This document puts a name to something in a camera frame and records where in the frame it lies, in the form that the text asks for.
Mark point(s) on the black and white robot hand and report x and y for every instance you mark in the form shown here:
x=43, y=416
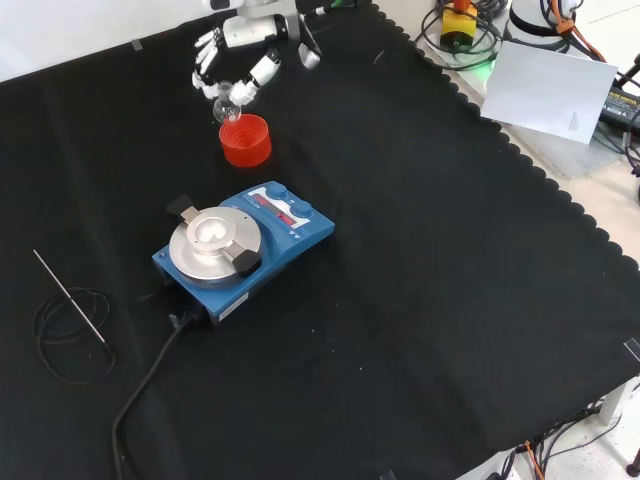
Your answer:
x=250, y=32

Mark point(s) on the clear round-bottom flask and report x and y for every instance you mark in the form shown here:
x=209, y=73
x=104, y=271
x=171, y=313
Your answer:
x=226, y=110

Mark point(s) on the blue heater with metal plate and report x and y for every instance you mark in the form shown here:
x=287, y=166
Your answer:
x=295, y=235

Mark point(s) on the grey tape piece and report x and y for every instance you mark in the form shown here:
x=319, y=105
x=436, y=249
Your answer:
x=136, y=46

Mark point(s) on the yellow stop button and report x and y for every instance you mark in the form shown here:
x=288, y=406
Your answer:
x=457, y=27

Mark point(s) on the black table cloth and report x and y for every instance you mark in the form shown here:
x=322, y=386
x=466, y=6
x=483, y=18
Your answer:
x=380, y=280

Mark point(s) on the white paper board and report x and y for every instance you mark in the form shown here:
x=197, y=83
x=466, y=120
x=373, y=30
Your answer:
x=547, y=90

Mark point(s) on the thin metal probe rod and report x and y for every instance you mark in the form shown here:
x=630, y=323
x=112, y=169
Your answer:
x=70, y=296

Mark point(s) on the black power adapter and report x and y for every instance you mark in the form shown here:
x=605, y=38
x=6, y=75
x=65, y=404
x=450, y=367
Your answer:
x=620, y=107

